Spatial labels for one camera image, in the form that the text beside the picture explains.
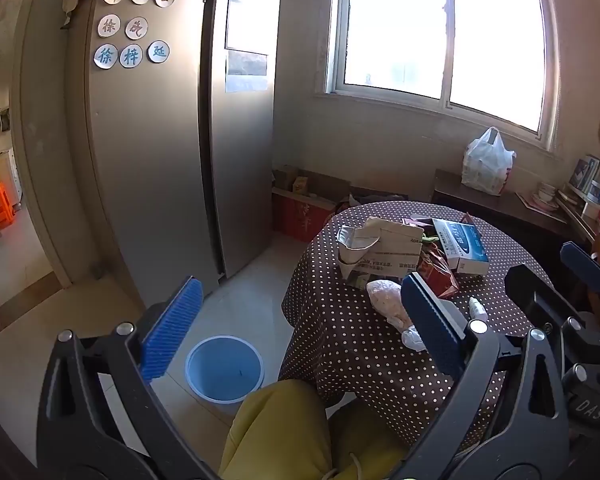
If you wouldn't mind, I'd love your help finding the printed cardboard box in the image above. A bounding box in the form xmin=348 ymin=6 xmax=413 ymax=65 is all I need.
xmin=335 ymin=187 xmax=411 ymax=211

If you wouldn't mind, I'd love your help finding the red gift box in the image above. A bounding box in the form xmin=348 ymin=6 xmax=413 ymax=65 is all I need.
xmin=272 ymin=189 xmax=338 ymax=243

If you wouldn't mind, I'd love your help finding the wooden shelf with books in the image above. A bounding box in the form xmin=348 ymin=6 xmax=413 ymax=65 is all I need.
xmin=555 ymin=155 xmax=600 ymax=241

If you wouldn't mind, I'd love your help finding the red snack packet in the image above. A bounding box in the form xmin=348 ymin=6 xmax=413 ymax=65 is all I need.
xmin=417 ymin=247 xmax=460 ymax=301

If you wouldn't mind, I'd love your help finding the white framed window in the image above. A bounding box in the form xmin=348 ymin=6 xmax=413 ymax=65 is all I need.
xmin=325 ymin=0 xmax=561 ymax=151

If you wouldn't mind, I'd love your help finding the open plain cardboard box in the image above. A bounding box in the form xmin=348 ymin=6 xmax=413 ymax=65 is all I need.
xmin=272 ymin=165 xmax=351 ymax=207

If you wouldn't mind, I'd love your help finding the white tissue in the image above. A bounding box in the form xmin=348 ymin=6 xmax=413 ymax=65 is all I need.
xmin=401 ymin=324 xmax=428 ymax=352

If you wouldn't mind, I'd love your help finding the orange plastic stool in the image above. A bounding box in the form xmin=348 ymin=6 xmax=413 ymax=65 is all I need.
xmin=0 ymin=182 xmax=17 ymax=223

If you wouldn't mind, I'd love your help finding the light blue plastic bin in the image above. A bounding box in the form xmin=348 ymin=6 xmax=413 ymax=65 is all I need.
xmin=185 ymin=336 xmax=265 ymax=406

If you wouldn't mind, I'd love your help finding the brown polka dot tablecloth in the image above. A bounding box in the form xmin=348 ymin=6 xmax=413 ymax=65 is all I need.
xmin=278 ymin=201 xmax=571 ymax=451

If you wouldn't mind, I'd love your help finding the white paper carton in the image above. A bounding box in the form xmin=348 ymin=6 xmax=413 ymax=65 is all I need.
xmin=337 ymin=225 xmax=382 ymax=277

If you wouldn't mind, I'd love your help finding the group of round character magnets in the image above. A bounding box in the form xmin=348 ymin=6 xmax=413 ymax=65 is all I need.
xmin=94 ymin=0 xmax=182 ymax=70

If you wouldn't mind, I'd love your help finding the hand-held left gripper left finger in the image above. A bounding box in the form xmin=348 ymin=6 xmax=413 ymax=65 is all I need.
xmin=36 ymin=276 xmax=221 ymax=480

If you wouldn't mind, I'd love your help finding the brown cardboard box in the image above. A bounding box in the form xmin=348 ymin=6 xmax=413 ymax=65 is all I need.
xmin=347 ymin=217 xmax=426 ymax=291

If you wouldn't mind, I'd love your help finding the dark wooden cabinet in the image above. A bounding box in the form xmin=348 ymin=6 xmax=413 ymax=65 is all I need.
xmin=431 ymin=169 xmax=596 ymax=281

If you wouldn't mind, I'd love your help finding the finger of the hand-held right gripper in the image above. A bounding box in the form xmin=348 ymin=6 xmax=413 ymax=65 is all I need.
xmin=560 ymin=241 xmax=600 ymax=311
xmin=505 ymin=264 xmax=583 ymax=351

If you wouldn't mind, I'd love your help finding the grey printed sticker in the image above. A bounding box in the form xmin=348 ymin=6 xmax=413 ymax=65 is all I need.
xmin=225 ymin=50 xmax=269 ymax=94

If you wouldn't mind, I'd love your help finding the white paper sheet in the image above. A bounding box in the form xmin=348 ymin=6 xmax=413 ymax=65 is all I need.
xmin=225 ymin=0 xmax=270 ymax=56

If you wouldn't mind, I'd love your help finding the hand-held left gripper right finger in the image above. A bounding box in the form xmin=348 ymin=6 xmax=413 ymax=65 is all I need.
xmin=380 ymin=271 xmax=571 ymax=480

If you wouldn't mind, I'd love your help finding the blue and white medicine box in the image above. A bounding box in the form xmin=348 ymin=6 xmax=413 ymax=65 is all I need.
xmin=432 ymin=218 xmax=490 ymax=275

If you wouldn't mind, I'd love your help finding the white plastic shopping bag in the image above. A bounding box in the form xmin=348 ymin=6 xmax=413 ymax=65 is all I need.
xmin=461 ymin=127 xmax=516 ymax=196

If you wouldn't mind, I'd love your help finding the silver double door fridge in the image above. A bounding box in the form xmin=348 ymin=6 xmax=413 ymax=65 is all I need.
xmin=65 ymin=0 xmax=284 ymax=311

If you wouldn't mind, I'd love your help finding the clear bag of pale food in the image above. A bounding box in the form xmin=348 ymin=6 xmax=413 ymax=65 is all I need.
xmin=366 ymin=280 xmax=416 ymax=332

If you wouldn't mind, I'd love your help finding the person's yellow trouser leg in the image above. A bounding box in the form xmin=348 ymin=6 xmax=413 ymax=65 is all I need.
xmin=219 ymin=379 xmax=406 ymax=480

